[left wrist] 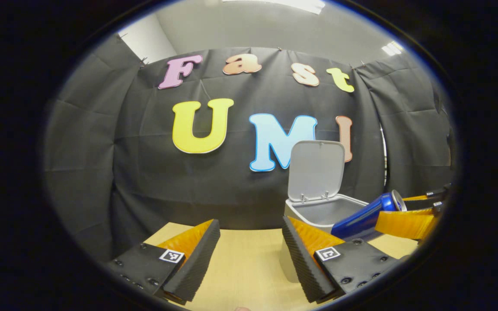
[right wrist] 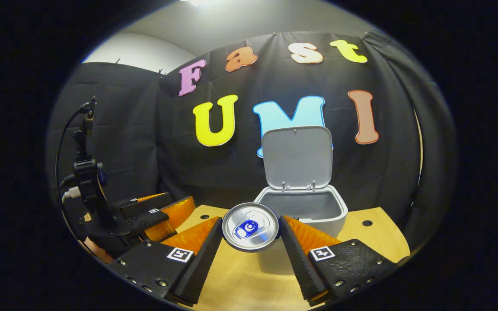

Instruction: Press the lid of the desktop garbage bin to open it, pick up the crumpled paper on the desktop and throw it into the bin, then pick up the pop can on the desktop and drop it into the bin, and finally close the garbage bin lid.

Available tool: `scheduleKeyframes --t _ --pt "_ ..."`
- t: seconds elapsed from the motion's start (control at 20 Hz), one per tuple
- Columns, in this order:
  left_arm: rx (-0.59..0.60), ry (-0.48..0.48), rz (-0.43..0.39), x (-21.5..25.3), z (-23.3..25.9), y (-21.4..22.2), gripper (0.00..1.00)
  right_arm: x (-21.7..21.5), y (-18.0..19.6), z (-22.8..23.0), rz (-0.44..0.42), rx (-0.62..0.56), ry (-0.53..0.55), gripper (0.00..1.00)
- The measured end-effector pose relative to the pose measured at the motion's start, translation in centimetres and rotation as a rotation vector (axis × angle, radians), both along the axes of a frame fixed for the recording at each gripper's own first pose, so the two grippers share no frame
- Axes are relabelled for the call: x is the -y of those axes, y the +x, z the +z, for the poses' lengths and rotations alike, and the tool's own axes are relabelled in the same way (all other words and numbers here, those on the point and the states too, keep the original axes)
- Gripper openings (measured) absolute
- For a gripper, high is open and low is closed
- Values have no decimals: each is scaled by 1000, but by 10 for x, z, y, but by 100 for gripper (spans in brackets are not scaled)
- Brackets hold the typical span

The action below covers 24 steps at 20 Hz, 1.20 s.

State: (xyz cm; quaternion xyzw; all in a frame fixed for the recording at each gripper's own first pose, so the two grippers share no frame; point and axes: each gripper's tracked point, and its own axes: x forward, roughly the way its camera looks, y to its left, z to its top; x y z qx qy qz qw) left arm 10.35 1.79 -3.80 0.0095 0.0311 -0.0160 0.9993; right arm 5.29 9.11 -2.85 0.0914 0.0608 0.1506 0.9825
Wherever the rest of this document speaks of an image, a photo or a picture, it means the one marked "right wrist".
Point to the silver pop can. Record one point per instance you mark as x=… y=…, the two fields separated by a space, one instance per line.
x=249 y=226

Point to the white desktop garbage bin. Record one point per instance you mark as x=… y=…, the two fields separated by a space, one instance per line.
x=296 y=160

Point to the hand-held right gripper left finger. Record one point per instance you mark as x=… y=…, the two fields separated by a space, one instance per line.
x=199 y=259

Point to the large ceiling light panel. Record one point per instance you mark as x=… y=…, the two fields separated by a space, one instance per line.
x=197 y=1

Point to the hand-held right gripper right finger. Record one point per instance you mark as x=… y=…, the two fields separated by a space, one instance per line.
x=298 y=259

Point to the black backdrop cloth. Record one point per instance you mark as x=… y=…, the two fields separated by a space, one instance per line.
x=145 y=142

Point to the wooden desktop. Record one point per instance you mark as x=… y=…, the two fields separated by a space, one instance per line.
x=240 y=280

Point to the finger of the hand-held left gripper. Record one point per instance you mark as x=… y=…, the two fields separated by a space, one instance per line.
x=175 y=216
x=145 y=205

